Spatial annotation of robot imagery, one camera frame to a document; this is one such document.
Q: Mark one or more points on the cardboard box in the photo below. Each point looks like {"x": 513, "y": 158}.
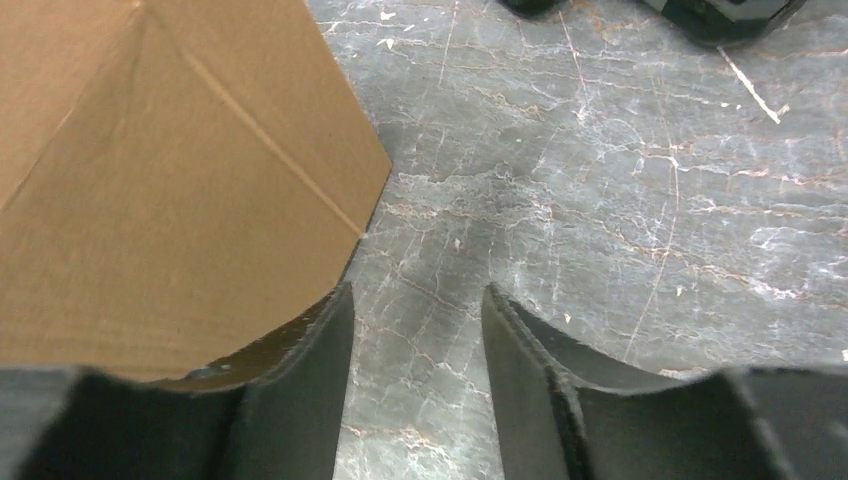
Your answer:
{"x": 178, "y": 178}

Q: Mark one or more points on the black poker chip case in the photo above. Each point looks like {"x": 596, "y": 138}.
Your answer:
{"x": 726, "y": 23}

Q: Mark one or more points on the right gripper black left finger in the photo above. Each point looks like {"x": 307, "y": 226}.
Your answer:
{"x": 271, "y": 410}

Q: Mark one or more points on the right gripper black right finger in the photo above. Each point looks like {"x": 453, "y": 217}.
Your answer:
{"x": 567, "y": 411}

